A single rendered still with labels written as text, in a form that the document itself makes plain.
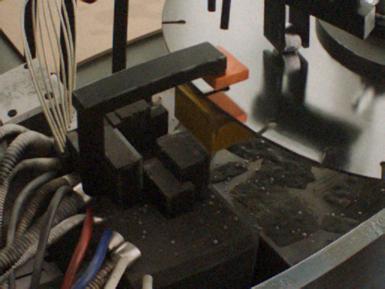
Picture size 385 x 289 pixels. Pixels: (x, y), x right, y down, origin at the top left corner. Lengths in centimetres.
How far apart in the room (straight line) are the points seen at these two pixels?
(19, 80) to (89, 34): 30
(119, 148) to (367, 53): 18
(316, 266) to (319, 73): 22
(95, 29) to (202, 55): 46
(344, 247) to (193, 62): 17
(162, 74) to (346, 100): 12
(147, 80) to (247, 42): 11
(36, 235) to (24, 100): 16
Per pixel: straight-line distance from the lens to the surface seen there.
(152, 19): 96
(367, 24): 52
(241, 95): 53
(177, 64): 50
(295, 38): 56
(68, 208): 52
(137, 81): 48
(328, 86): 54
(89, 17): 98
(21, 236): 50
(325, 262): 37
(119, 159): 53
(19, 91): 65
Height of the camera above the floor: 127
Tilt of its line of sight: 40 degrees down
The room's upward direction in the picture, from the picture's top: 2 degrees clockwise
